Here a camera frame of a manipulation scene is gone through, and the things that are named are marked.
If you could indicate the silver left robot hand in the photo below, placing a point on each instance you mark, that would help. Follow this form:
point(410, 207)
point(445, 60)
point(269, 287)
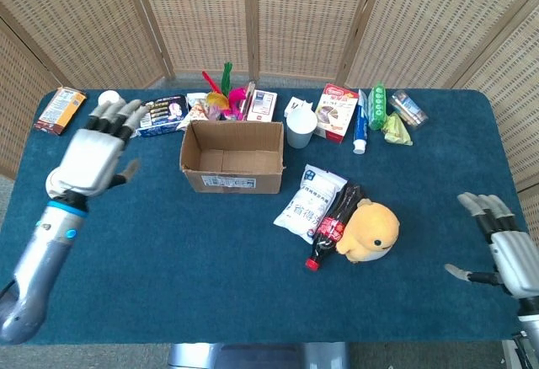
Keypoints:
point(88, 158)

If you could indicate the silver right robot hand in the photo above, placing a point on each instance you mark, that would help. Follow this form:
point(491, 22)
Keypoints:
point(516, 259)

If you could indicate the yellow plush toy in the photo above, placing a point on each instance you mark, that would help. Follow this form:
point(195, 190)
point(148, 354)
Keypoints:
point(370, 230)

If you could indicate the brown cardboard box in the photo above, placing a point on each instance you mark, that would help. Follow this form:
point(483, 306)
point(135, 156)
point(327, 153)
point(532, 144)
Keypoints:
point(236, 183)

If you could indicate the cola bottle with red cap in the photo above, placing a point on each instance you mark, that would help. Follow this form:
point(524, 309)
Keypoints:
point(332, 230)

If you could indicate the white salt bag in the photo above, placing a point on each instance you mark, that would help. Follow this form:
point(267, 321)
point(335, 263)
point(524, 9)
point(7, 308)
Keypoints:
point(303, 204)

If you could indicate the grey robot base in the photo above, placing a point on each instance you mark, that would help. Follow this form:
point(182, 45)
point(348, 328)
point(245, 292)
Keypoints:
point(252, 356)

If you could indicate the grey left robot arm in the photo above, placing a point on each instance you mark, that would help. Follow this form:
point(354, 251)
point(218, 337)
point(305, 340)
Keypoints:
point(38, 251)

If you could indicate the dark blue printed box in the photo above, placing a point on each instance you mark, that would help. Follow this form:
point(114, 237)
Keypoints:
point(164, 112)

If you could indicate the small white carton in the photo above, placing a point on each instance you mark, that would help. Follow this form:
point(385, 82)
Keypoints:
point(262, 105)

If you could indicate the small white box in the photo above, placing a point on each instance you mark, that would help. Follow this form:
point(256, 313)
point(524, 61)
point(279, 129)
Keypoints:
point(292, 105)

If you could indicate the red white cake box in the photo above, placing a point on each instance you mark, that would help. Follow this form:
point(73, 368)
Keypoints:
point(334, 112)

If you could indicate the orange brown snack packet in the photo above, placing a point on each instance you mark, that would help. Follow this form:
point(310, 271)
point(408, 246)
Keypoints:
point(61, 110)

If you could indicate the stack of paper cups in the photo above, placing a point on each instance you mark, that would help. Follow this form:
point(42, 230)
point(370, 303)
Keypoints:
point(108, 97)

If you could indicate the colourful triangular snack bag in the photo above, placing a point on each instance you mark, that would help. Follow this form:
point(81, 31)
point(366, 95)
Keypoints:
point(198, 110)

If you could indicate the blue table cloth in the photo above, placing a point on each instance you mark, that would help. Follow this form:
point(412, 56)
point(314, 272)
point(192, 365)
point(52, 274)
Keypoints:
point(189, 259)

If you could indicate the colourful feather shuttlecock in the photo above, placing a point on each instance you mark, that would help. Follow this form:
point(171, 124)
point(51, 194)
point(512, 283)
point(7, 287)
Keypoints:
point(227, 78)

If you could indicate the dark flat packet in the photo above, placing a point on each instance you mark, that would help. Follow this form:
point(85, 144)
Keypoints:
point(249, 95)

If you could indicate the yellow green snack bag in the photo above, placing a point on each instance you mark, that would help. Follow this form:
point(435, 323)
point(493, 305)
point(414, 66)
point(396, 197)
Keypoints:
point(396, 131)

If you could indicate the rattan folding screen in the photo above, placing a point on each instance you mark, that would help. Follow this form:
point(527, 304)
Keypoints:
point(202, 15)

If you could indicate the clear jar of biscuit sticks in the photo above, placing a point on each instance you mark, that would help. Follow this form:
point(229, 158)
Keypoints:
point(408, 110)

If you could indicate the blue white tube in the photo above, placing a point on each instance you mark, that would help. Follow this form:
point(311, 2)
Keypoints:
point(360, 126)

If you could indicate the green snack packet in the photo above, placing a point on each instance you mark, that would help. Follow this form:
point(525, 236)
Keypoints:
point(377, 108)

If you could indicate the light blue plastic cup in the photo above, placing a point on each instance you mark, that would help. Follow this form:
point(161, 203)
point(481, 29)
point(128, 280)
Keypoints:
point(300, 133)

